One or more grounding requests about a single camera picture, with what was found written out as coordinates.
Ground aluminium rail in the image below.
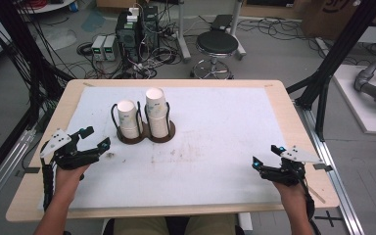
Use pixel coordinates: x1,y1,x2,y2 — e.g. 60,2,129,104
0,128,37,218
294,100,366,235

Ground white stand leg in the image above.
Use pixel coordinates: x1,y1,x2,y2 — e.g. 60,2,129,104
229,0,247,62
175,0,193,64

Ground brown cardboard box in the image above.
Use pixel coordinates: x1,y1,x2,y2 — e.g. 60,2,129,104
301,0,375,41

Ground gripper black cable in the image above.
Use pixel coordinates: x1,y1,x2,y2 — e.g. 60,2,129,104
298,175,323,235
41,162,57,212

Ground white power supply box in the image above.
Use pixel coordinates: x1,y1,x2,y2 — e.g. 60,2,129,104
103,34,118,62
90,34,107,63

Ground white platform board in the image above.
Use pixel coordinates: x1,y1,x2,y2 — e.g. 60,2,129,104
332,64,376,136

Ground white table mat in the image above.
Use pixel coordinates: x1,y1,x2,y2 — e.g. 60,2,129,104
38,85,296,211

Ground person's right hand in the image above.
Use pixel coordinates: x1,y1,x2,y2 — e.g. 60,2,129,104
272,181,305,203

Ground dark brown double cup holder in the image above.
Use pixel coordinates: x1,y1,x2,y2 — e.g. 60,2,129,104
110,100,177,146

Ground coiled black cable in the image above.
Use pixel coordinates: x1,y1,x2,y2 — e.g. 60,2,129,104
75,41,95,57

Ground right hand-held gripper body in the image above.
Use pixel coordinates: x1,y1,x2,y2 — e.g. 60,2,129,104
259,145,324,187

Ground black tape strip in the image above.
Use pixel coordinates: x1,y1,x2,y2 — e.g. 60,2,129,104
312,162,334,172
15,166,42,179

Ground black tape cross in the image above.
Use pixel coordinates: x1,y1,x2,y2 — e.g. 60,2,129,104
314,210,344,228

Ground black metal frame post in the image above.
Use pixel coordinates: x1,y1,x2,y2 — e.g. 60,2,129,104
286,0,376,142

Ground tall white paper cup stack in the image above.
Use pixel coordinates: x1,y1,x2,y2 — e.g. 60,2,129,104
144,87,171,139

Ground white round table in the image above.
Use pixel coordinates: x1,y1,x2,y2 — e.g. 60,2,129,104
15,0,76,15

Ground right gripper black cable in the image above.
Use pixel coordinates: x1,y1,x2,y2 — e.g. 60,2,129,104
298,175,323,235

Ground black flat box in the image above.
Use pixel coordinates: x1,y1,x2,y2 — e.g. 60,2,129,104
210,14,233,32

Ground short white paper cup stack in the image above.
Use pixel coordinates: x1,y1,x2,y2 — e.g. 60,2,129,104
117,99,142,140

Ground person's left hand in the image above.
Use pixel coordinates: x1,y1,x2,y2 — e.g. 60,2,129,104
54,164,91,194

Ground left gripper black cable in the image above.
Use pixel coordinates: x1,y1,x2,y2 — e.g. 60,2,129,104
41,162,57,212

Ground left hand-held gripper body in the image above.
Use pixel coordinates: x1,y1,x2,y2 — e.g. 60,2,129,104
39,128,101,171

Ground black metal frame with cables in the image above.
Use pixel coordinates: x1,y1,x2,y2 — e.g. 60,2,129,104
0,0,76,194

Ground black round stool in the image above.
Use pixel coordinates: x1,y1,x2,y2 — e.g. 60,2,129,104
190,30,240,80

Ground thin wooden stick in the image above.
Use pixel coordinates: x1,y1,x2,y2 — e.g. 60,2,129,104
307,185,327,205

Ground black computer tower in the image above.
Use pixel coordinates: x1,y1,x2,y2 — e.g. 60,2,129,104
115,11,142,64
141,5,160,51

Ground person's khaki pants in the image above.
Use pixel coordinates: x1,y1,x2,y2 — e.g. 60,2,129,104
112,214,238,235

